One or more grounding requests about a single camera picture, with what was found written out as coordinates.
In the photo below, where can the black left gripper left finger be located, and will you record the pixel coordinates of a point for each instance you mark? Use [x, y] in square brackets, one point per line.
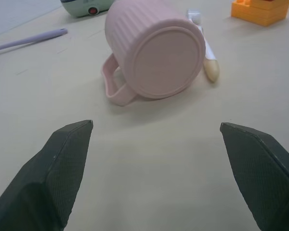
[48, 178]

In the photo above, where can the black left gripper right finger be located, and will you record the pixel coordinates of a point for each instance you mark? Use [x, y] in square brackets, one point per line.
[260, 168]

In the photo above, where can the white cream toothbrush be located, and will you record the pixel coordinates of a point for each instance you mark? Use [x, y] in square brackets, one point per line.
[210, 57]

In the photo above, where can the lilac toothbrush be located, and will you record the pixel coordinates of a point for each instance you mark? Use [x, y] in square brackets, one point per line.
[26, 39]

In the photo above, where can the pink ribbed plastic mug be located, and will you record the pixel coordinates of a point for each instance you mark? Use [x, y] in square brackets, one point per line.
[159, 55]

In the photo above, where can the orange stepped plastic block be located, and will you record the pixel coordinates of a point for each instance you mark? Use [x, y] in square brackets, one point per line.
[260, 10]

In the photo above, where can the pale green appliance red button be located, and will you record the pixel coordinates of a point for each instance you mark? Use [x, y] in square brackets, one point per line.
[86, 6]

